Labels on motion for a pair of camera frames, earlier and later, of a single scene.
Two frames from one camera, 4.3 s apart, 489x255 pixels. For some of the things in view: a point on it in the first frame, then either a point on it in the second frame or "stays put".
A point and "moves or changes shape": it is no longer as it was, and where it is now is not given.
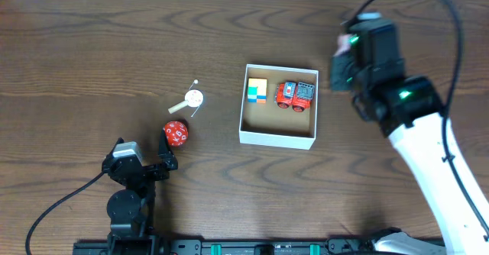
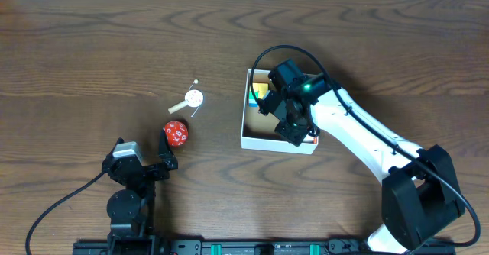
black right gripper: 338,66 -> 293,137
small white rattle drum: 193,98 stays put
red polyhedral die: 176,132 stays put
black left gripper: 149,169 stays put
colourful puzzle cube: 257,90 moves or changes shape
